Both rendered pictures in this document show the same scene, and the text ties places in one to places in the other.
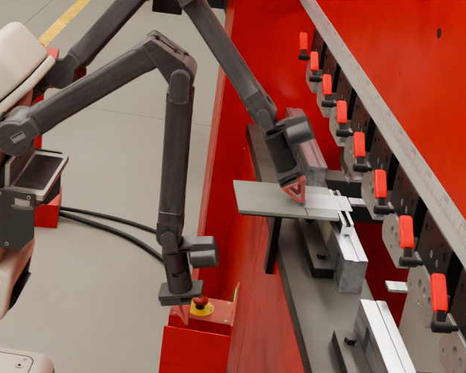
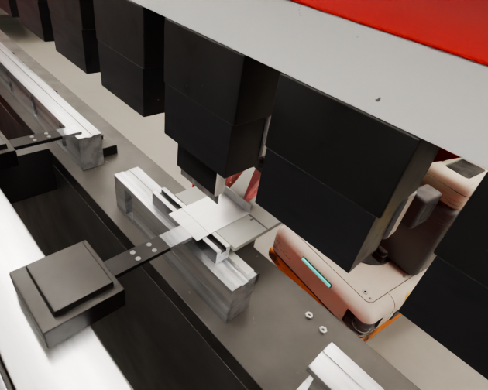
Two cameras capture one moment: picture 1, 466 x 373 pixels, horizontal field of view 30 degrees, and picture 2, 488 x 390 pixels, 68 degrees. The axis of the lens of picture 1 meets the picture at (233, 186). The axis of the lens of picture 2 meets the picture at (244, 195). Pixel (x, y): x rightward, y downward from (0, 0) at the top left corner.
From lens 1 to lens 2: 264 cm
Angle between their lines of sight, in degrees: 106
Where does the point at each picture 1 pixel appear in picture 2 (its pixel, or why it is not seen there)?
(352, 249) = (139, 184)
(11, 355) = (378, 295)
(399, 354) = (53, 104)
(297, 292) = (170, 182)
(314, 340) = (129, 149)
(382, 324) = (73, 121)
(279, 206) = (243, 180)
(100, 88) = not seen: outside the picture
